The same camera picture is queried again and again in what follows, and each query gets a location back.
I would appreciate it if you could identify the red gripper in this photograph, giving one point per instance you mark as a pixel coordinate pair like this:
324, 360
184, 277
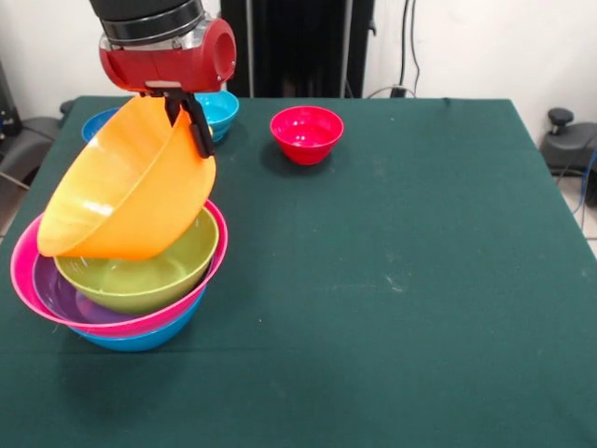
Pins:
172, 67

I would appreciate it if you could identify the large orange bowl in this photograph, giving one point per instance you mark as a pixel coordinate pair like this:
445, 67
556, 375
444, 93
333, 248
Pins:
130, 186

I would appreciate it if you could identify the green bowl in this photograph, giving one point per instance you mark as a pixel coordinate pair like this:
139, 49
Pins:
140, 284

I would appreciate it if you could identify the purple bowl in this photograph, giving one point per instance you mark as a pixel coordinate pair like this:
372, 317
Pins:
51, 289

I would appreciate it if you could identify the large pink bowl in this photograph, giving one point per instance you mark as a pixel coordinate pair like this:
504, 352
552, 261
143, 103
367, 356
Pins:
21, 275

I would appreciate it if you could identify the small light blue bowl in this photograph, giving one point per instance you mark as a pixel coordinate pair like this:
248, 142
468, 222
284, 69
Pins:
219, 112

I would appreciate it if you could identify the small dark blue bowl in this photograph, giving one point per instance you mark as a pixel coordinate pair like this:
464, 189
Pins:
91, 128

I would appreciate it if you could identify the small red bowl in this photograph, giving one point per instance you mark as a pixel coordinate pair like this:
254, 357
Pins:
305, 130

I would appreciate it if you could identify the black table clamp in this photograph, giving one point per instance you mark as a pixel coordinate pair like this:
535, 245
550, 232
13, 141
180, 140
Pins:
65, 107

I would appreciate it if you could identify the black chair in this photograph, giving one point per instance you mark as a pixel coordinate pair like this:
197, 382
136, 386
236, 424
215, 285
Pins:
28, 140

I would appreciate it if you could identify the large light blue bowl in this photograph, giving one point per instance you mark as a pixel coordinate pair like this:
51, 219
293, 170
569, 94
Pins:
140, 343

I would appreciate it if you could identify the dark green tablecloth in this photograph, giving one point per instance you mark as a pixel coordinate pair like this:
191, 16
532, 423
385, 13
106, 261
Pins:
420, 373

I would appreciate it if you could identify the black knobbed device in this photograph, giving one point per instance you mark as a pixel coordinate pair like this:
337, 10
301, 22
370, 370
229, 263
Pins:
566, 144

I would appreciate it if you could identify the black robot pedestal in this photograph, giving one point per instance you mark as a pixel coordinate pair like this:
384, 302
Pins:
298, 46

